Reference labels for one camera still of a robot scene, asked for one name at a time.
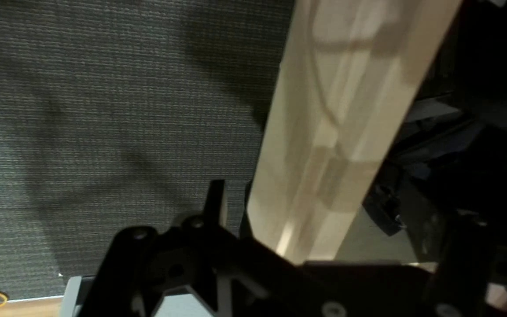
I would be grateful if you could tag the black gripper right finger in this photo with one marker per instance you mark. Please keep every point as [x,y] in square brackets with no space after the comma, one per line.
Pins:
[466,265]

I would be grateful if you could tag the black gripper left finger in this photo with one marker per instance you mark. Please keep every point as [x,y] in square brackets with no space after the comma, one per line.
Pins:
[142,265]

